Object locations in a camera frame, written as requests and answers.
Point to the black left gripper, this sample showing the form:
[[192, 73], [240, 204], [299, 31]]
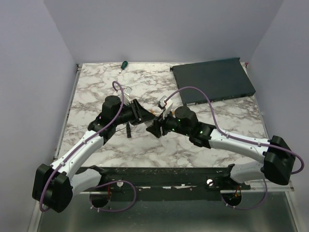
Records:
[[140, 114]]

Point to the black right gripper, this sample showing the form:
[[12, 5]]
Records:
[[155, 128]]

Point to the white remote control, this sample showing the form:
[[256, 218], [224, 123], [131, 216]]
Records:
[[149, 124]]

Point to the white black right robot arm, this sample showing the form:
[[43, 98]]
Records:
[[272, 159]]

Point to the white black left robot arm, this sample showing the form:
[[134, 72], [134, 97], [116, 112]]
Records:
[[52, 184]]

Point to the black cable connector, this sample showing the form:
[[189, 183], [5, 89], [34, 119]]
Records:
[[128, 130]]

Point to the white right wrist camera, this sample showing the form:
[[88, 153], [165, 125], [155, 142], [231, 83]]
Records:
[[165, 105]]

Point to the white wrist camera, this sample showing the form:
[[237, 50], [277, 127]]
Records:
[[165, 105], [127, 91]]

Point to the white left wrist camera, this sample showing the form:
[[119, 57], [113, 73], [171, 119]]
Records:
[[127, 91]]

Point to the green handled screwdriver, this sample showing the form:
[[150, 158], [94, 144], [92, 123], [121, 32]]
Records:
[[123, 66]]

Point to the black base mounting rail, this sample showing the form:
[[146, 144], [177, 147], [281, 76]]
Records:
[[129, 192]]

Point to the dark flat network switch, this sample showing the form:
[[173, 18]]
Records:
[[219, 79]]

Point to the aluminium left side rail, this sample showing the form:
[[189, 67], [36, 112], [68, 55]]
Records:
[[76, 79]]

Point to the aluminium rail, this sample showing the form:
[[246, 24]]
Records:
[[213, 179], [76, 79]]

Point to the aluminium front rail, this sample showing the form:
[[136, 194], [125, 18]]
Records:
[[213, 179]]

